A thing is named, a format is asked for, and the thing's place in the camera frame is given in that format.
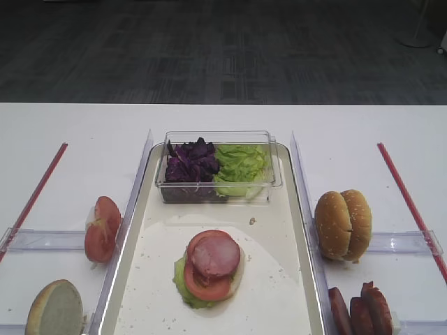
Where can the green lettuce under stack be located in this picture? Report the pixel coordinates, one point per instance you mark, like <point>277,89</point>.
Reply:
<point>187,297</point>

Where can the right upper clear pusher rail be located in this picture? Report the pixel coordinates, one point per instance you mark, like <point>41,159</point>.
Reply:
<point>405,243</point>

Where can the silver metal tray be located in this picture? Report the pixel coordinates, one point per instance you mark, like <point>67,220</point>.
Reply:
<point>276,294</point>

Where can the tomato slices on left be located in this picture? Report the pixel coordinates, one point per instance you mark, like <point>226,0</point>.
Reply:
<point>100,237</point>

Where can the sesame bun of pair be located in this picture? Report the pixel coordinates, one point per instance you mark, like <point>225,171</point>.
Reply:
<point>333,225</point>
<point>361,220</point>

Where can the purple cabbage leaves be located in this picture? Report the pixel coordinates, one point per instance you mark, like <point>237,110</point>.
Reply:
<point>191,162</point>

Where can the right lower clear pusher rail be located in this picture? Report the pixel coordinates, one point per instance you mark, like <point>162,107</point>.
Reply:
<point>417,327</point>

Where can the right clear divider wall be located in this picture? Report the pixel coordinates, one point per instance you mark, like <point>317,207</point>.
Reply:
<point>326,321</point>

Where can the bottom bun on tray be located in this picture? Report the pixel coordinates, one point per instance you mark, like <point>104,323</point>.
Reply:
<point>236,279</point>

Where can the bun half cut side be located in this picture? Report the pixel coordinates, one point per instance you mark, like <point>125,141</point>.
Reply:
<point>57,309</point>

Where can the white floor stand base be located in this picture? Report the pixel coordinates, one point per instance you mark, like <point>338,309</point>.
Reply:
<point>419,38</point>

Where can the left clear divider wall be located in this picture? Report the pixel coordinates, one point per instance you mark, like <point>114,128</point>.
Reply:
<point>122,227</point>

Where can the clear plastic container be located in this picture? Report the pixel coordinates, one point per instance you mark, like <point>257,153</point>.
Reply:
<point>205,192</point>

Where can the pink ham slice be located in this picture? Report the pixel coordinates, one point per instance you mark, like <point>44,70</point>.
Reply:
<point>215,256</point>

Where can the red strip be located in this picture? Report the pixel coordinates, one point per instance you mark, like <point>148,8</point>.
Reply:
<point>408,202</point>
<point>35,195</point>

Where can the left red strip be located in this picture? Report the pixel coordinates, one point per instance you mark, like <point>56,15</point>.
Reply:
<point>35,195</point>

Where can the left meat patty slice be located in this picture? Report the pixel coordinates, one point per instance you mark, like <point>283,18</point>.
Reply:
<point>339,312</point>

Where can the clear divider wall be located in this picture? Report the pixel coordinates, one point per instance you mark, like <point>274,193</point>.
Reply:
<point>122,227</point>
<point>326,321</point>

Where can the left upper clear pusher rail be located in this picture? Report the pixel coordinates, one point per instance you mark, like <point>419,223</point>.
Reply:
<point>30,240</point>

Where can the right red strip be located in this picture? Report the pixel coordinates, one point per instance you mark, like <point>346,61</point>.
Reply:
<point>408,202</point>

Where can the red tomato slice on stack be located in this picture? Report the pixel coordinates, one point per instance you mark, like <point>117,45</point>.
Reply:
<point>207,289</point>

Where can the sesame bun right of pair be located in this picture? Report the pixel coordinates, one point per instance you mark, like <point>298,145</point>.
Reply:
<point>361,220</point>

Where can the green lettuce in container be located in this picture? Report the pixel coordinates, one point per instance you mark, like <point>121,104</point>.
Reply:
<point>240,163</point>

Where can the sesame bun left of pair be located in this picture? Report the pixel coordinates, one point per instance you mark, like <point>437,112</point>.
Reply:
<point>333,225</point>

